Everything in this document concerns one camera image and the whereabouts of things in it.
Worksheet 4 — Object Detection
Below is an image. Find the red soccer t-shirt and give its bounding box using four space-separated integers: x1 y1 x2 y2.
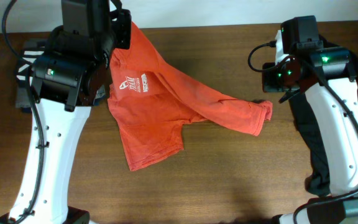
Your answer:
108 23 273 171

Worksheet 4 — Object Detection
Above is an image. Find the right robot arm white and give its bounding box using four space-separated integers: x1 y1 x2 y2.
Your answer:
262 16 358 223

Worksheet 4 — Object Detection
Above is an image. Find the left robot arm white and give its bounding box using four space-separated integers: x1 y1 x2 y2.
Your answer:
0 0 132 223

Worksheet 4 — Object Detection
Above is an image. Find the folded navy t-shirt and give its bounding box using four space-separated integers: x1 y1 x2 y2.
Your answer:
15 96 106 113

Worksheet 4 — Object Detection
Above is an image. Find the folded black Nike t-shirt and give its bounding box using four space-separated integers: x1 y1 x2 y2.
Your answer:
14 46 45 88

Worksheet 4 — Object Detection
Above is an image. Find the black t-shirt unfolded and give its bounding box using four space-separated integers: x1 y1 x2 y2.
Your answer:
289 52 358 197

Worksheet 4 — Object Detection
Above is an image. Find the folded grey t-shirt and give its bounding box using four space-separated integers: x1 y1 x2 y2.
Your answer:
15 39 106 110

